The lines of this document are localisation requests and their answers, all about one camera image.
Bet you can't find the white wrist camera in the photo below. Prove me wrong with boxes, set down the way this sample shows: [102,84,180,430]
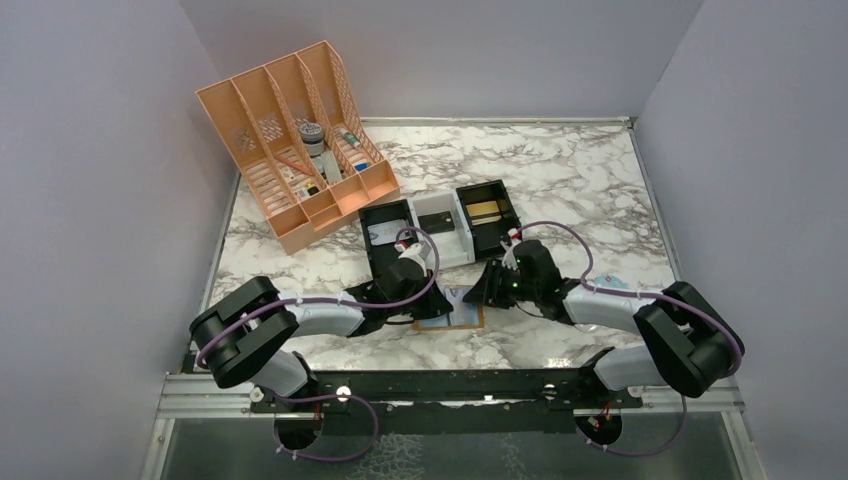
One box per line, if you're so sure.
[394,241,432,269]
[499,228,522,271]

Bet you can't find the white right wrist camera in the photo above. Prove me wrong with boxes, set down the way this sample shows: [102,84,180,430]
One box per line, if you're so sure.
[499,228,522,271]

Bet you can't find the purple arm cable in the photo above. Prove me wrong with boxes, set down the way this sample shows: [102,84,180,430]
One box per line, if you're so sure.
[506,220,745,458]
[195,226,442,463]

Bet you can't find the light blue card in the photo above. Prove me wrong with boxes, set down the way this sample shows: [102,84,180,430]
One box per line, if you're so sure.
[420,286,483,329]

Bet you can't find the black tray bin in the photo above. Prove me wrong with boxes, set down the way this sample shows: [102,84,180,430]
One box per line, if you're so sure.
[456,180,521,262]
[359,199,419,278]

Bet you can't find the tan leather card holder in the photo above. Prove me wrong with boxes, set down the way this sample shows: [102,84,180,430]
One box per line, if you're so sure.
[411,284,486,331]

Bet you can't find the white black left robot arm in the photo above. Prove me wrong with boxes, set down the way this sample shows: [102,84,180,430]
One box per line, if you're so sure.
[189,259,453,398]

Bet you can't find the black left tray bin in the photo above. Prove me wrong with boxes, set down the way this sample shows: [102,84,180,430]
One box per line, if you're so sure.
[359,199,419,278]

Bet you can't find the black right tray bin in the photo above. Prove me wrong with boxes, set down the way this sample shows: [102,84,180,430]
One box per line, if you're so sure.
[456,180,521,262]

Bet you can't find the gold credit card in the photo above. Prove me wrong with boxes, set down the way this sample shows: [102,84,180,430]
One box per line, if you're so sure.
[466,201,502,226]

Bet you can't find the black credit card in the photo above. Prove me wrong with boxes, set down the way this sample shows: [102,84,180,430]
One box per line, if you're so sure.
[417,211,455,235]

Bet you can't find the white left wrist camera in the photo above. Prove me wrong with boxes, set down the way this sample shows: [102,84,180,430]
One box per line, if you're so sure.
[394,241,432,269]

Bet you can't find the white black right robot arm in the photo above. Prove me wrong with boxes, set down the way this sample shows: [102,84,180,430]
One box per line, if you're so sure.
[463,240,744,398]

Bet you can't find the grey round jar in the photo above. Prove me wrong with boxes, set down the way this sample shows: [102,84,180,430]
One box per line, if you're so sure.
[298,122,325,157]

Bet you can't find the clear blue packaged item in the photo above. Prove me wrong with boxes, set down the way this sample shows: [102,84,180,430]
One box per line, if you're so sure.
[593,274,629,290]

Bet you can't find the peach plastic desk organizer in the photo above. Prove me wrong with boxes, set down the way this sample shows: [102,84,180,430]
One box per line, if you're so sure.
[196,41,400,254]

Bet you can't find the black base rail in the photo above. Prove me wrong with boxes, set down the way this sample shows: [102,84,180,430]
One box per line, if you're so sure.
[250,368,642,436]

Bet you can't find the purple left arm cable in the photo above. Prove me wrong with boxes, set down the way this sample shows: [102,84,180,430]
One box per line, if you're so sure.
[195,226,442,463]

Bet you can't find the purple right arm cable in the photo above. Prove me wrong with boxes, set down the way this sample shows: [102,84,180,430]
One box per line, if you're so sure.
[506,220,745,458]

